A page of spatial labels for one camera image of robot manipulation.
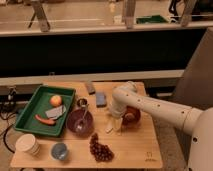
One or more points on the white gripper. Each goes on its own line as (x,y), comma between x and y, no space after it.
(117,123)

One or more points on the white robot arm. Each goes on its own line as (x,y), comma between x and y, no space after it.
(190,120)

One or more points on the small metal cup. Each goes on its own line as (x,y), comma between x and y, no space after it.
(82,103)

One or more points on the white paper cup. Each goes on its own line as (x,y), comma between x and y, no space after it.
(28,144)

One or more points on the orange-brown bowl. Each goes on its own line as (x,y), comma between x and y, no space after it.
(131,117)

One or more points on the blue sponge block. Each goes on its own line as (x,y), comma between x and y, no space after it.
(100,99)

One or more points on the dark red grape bunch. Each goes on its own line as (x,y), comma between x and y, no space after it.
(101,153)

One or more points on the purple bowl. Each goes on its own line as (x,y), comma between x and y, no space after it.
(72,119)

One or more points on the metal spoon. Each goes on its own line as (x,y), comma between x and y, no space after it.
(80,122)

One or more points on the brown rectangular block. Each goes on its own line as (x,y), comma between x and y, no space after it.
(90,88)

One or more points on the grey cloth piece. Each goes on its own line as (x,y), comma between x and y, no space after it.
(55,112)

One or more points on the orange apple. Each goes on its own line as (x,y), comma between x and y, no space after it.
(56,100)

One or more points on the orange carrot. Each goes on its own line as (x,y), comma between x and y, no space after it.
(45,121)

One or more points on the green plastic tray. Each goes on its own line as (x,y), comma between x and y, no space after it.
(40,104)

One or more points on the green mat in background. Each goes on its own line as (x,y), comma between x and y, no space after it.
(151,19)

